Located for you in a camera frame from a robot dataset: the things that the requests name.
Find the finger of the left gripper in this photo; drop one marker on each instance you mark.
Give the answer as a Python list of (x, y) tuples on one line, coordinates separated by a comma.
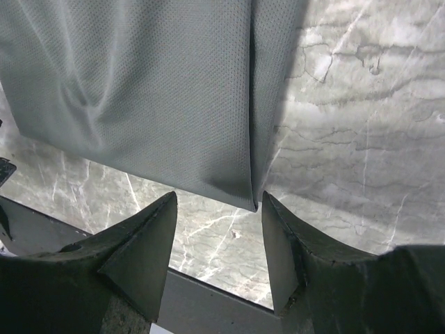
[(7, 167)]

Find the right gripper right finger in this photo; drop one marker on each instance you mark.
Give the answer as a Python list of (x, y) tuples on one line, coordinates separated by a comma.
[(321, 285)]

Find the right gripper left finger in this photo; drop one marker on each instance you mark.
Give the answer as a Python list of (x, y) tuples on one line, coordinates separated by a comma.
[(57, 280)]

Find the dark grey t shirt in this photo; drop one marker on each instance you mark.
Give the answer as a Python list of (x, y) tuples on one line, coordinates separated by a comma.
[(183, 93)]

